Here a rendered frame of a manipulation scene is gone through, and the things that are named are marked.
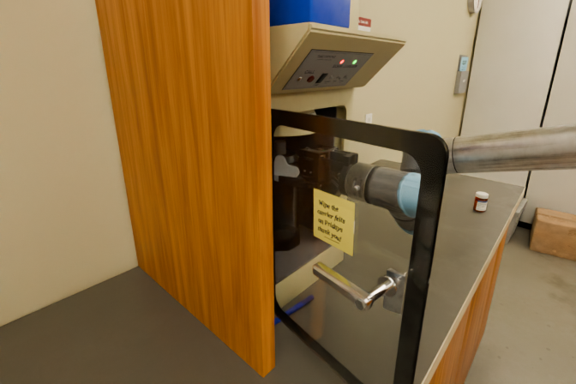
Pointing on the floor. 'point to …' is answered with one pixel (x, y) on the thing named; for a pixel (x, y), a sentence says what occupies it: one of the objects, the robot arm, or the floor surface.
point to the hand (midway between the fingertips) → (282, 169)
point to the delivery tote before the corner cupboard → (515, 219)
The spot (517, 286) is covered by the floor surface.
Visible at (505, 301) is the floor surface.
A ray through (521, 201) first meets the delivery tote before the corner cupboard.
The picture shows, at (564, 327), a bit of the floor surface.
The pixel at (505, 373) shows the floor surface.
